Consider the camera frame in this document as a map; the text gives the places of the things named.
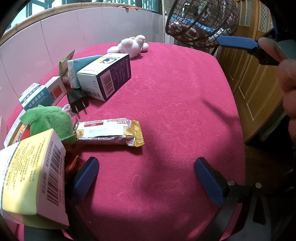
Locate yellow white barcode box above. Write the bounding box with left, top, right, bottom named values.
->
left=1, top=129, right=69, bottom=229

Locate blue white nasal drop box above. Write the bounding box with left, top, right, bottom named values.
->
left=18, top=83, right=54, bottom=111

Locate navy white medicine box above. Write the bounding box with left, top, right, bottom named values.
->
left=77, top=53, right=132, bottom=102

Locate person's right hand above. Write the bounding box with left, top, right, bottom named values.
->
left=258, top=37, right=296, bottom=142

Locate wooden cabinet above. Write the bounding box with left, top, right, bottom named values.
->
left=218, top=1, right=282, bottom=142

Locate yellow white snack bar wrapper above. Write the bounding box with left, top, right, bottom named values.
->
left=76, top=118, right=144, bottom=147

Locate black power adapter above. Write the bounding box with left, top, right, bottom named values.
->
left=67, top=88, right=89, bottom=113

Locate red velvet tablecloth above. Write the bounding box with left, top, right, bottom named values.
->
left=72, top=43, right=245, bottom=240

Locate teal white tissue pack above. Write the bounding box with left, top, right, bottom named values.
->
left=67, top=55, right=102, bottom=88

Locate green snack packet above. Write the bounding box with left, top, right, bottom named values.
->
left=59, top=50, right=75, bottom=77

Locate white plush toy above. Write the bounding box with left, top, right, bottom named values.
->
left=107, top=35, right=149, bottom=59

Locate bamboo rail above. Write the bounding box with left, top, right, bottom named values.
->
left=0, top=2, right=164, bottom=46

